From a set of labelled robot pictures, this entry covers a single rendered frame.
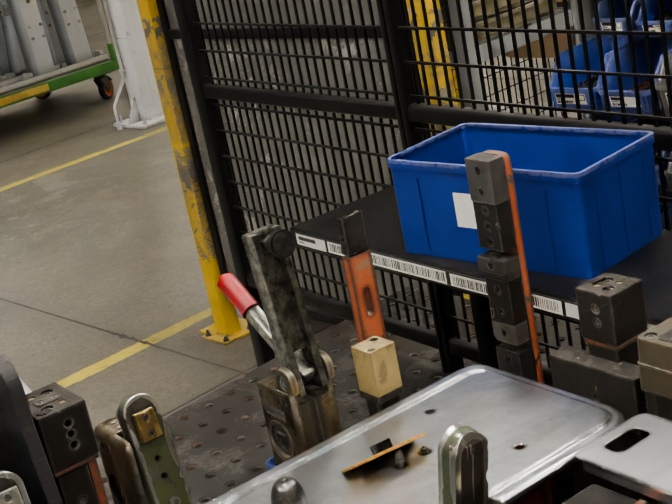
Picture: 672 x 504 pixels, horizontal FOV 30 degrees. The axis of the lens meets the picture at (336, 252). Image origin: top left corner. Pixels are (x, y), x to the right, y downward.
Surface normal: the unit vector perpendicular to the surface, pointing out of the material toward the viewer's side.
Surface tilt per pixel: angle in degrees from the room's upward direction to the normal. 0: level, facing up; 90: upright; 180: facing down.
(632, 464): 0
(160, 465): 78
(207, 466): 0
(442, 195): 90
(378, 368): 90
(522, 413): 0
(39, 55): 86
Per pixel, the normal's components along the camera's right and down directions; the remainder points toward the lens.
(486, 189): -0.79, 0.34
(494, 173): 0.59, 0.15
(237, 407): -0.19, -0.93
